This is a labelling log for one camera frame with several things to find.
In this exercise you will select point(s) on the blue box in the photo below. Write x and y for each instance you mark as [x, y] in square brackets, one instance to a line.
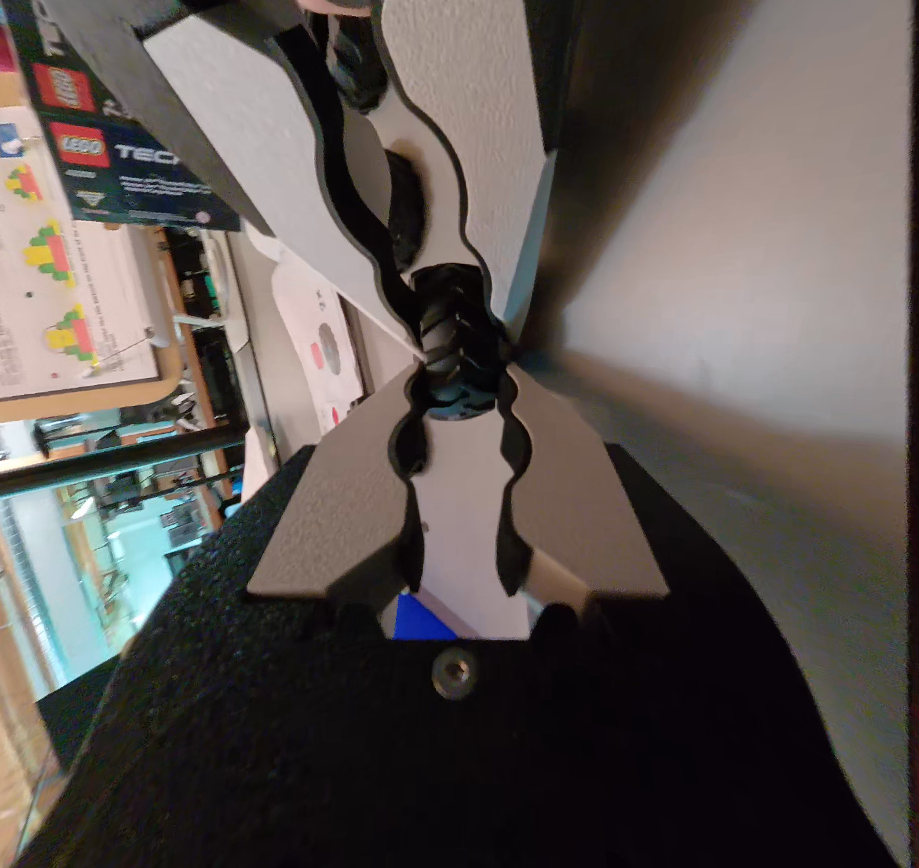
[416, 620]

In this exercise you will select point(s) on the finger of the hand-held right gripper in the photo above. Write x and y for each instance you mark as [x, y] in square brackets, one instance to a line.
[467, 57]
[244, 129]

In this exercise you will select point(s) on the wooden board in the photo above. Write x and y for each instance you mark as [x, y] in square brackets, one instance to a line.
[169, 373]

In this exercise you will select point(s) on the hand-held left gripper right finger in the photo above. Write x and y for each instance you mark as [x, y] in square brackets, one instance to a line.
[581, 509]

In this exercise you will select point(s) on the white brick picture sheet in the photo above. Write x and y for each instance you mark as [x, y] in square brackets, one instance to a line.
[79, 294]

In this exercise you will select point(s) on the toy wheel with red rim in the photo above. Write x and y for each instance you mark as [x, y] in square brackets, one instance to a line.
[452, 337]

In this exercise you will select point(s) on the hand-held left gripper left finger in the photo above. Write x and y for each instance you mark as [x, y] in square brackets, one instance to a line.
[337, 509]

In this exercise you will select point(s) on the toy instruction booklet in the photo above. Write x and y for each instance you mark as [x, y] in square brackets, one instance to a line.
[323, 380]

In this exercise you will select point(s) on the black metal bar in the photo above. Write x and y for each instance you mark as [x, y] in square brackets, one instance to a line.
[108, 462]

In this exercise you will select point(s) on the dark toy set box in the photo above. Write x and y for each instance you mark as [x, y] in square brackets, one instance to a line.
[143, 186]

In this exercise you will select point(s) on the white desk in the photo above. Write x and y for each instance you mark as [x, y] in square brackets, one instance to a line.
[754, 236]

